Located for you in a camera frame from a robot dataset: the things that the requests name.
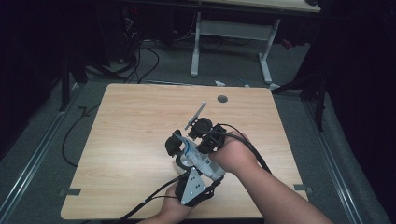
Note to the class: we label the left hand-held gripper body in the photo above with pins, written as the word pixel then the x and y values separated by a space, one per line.
pixel 193 186

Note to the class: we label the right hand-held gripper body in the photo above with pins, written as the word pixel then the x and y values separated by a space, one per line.
pixel 207 132

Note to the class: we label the blue and white milk carton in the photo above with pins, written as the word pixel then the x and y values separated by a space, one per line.
pixel 202 161

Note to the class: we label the clear jar with black lid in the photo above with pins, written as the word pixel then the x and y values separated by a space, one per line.
pixel 174 146

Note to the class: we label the person's left hand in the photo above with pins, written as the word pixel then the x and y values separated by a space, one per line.
pixel 172 205

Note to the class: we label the person's right hand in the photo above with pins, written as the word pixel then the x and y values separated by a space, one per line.
pixel 233 154

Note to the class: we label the grey round table grommet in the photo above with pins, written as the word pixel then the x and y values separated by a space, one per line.
pixel 222 99

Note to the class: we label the small white plug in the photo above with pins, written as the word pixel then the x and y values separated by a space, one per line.
pixel 219 83

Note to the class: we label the grey tape strip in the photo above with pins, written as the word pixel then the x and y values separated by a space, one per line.
pixel 70 192
pixel 302 188

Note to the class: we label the white-framed desk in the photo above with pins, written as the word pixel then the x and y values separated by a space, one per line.
pixel 236 31

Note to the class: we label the black metal stand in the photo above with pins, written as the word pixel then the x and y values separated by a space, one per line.
pixel 64 87
pixel 320 105

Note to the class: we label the small red object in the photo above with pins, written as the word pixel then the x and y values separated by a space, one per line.
pixel 287 44

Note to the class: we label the dark computer case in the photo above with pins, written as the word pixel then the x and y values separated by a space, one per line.
pixel 124 37

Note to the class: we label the metal floor rail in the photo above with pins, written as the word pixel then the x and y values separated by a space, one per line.
pixel 332 165
pixel 32 163

